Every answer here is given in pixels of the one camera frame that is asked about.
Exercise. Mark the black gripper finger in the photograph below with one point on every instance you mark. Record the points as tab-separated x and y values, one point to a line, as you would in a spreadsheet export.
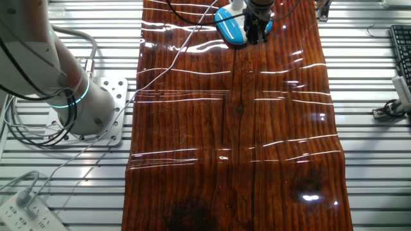
251	34
261	36

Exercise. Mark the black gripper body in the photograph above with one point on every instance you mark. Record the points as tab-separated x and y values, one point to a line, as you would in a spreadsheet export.
256	20

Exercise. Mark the blue and white desk lamp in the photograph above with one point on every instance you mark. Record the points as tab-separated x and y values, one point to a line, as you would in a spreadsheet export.
229	29

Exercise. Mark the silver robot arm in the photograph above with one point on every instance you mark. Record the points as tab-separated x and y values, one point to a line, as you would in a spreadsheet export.
25	48

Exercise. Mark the glossy wood-grain table mat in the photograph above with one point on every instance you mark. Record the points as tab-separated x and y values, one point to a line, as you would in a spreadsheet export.
208	128

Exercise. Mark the black keyboard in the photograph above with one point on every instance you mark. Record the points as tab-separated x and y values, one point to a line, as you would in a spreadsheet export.
403	48

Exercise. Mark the white power strip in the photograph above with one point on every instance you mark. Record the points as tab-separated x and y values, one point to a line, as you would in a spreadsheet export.
19	221

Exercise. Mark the metal camera bracket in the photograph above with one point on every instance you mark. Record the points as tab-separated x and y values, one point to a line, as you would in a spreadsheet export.
323	11

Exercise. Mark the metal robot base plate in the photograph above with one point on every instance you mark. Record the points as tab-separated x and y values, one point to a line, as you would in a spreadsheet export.
115	93

